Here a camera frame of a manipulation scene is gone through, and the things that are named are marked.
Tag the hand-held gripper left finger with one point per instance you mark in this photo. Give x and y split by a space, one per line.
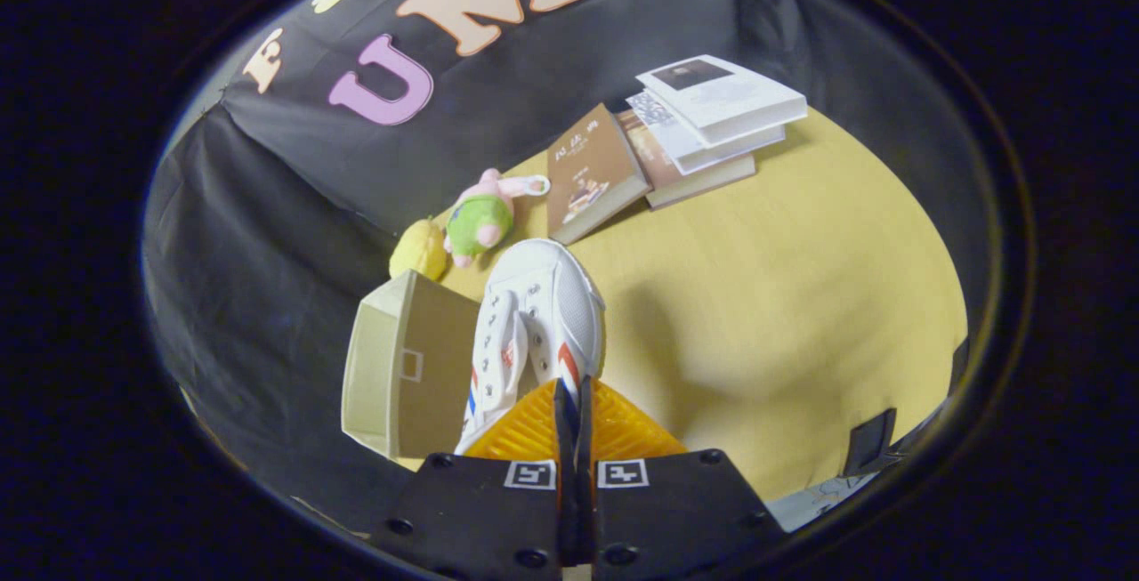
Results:
480 519

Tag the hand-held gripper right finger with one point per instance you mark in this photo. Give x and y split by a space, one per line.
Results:
676 519

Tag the thin white book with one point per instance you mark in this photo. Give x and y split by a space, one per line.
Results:
676 141

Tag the green and pink plush toy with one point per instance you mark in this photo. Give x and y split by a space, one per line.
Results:
479 221

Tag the thick white book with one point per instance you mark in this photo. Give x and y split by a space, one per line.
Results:
725 96

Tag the white canvas shoe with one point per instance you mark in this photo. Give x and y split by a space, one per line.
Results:
556 314

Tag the brown cover book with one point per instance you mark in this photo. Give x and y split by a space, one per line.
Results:
592 167

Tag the beige fabric storage box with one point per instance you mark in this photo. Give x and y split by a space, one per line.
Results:
427 367

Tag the tan cover book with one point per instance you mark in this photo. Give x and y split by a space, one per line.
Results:
690 185

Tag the black backdrop cloth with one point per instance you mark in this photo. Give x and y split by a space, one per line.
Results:
285 207

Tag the yellow plush toy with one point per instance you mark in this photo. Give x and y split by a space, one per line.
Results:
418 250

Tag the black panel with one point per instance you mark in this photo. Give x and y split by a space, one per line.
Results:
870 440

